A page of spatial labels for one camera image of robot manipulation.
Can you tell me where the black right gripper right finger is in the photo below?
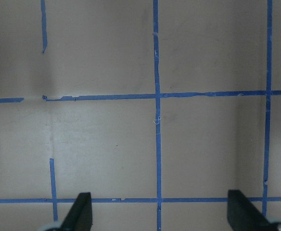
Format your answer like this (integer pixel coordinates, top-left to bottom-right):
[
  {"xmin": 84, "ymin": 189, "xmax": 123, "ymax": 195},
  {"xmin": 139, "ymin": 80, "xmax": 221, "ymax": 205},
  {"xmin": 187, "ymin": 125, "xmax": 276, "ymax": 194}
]
[{"xmin": 227, "ymin": 190, "xmax": 273, "ymax": 231}]

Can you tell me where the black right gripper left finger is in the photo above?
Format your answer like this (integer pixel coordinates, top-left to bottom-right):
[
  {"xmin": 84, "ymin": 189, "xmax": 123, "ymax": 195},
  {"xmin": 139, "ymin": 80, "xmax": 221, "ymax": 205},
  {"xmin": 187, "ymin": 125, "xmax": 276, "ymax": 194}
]
[{"xmin": 60, "ymin": 192, "xmax": 93, "ymax": 231}]

